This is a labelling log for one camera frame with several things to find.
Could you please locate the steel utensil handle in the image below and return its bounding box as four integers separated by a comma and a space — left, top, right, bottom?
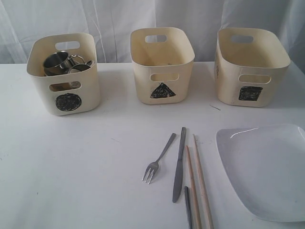
183, 186, 193, 229

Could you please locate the cream bin with square mark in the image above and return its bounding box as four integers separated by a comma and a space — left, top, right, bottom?
214, 28, 291, 107

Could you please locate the stainless steel mug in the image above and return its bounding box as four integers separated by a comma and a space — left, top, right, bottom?
43, 51, 80, 69
67, 60, 95, 73

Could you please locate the left wooden chopstick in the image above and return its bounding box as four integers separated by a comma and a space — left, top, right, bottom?
185, 146, 202, 229

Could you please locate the cream bin with triangle mark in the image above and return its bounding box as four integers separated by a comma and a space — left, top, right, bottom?
130, 27, 195, 104

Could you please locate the steel table knife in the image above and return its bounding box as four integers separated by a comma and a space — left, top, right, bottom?
172, 127, 186, 203

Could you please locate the white backdrop curtain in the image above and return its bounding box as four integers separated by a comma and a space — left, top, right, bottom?
0, 0, 305, 69

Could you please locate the cream bin with circle mark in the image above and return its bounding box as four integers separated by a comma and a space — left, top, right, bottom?
27, 33, 100, 115

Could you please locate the stainless steel bowl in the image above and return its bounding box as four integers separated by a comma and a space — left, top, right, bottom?
44, 68, 69, 76

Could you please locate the white square ceramic plate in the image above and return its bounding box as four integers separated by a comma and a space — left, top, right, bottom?
216, 124, 305, 222

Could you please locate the right wooden chopstick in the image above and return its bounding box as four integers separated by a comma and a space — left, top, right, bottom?
193, 134, 214, 229

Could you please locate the wooden chopstick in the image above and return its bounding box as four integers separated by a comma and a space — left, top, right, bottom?
185, 146, 202, 229
193, 134, 214, 229

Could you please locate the small steel fork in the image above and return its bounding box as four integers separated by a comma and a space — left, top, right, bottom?
142, 133, 176, 184

